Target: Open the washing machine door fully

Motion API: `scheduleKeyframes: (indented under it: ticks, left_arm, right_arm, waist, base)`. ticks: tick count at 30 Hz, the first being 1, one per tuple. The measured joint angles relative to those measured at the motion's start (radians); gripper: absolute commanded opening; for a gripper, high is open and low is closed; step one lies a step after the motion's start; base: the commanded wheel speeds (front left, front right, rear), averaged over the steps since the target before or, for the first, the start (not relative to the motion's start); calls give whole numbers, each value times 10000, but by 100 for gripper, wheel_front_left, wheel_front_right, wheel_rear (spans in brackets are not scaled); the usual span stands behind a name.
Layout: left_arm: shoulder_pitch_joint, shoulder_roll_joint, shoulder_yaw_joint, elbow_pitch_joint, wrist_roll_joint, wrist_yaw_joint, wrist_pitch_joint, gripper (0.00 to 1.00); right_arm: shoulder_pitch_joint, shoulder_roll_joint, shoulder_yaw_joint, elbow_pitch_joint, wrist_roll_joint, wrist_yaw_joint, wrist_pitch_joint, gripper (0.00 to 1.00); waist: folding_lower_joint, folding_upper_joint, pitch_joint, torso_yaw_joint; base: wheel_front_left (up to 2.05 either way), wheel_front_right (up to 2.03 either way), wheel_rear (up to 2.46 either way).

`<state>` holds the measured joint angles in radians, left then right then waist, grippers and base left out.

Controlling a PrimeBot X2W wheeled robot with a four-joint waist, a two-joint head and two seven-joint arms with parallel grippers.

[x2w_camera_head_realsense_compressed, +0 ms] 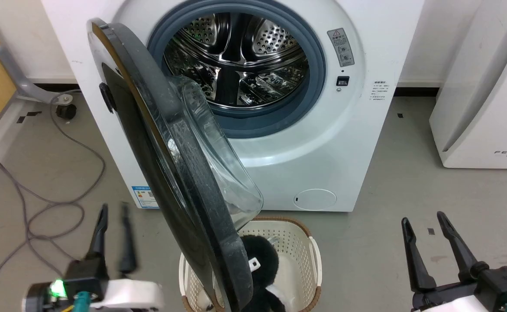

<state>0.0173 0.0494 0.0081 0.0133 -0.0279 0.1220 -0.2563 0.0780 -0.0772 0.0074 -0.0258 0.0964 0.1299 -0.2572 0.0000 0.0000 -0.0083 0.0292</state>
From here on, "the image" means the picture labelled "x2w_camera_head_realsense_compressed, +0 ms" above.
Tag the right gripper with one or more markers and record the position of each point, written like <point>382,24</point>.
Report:
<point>495,288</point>

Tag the grey metal support leg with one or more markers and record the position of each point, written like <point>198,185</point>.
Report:
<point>19,80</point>

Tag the white perforated laundry basket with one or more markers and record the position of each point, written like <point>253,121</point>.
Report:
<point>297,260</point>

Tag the white plastic appliance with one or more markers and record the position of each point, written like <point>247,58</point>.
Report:
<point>487,108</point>

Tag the black plush toy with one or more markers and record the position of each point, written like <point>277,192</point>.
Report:
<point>263,253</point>

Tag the black round glass washer door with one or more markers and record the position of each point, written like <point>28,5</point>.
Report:
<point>149,143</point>

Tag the white front-load washing machine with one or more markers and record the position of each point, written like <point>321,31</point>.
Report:
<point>322,143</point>

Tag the black caster wheel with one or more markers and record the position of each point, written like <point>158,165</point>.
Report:
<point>66,112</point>

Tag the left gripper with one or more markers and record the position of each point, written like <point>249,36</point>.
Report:
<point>123,294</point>

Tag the grey warning sticker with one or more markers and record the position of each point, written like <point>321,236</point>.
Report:
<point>340,47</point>

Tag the blue energy label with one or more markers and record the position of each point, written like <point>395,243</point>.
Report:
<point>144,197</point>

